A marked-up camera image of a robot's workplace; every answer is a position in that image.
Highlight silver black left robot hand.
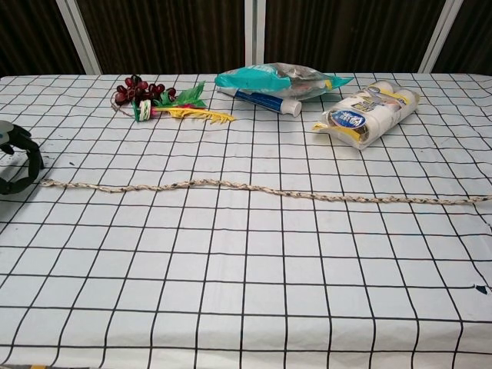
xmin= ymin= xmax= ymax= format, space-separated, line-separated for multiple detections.
xmin=0 ymin=118 xmax=45 ymax=196

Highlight beige braided rope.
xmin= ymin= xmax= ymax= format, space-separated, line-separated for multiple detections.
xmin=40 ymin=178 xmax=492 ymax=207

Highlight dark red fake grapes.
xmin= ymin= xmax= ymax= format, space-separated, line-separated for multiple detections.
xmin=111 ymin=75 xmax=177 ymax=116

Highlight dark ribbed partition panel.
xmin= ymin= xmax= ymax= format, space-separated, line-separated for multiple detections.
xmin=0 ymin=0 xmax=88 ymax=78
xmin=76 ymin=0 xmax=247 ymax=75
xmin=434 ymin=0 xmax=492 ymax=75
xmin=264 ymin=0 xmax=449 ymax=74

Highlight teal clear snack bag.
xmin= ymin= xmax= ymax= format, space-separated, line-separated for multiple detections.
xmin=214 ymin=61 xmax=354 ymax=101

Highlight blue white toothpaste tube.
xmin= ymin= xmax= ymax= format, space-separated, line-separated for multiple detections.
xmin=216 ymin=87 xmax=303 ymax=118

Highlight white black-checked tablecloth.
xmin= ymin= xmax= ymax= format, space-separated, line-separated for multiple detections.
xmin=0 ymin=72 xmax=492 ymax=369

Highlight white roll multipack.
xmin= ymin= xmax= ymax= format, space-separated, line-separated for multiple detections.
xmin=311 ymin=79 xmax=421 ymax=149

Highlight white partition frame post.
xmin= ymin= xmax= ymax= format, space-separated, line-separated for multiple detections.
xmin=56 ymin=0 xmax=103 ymax=75
xmin=244 ymin=0 xmax=265 ymax=74
xmin=418 ymin=0 xmax=468 ymax=74

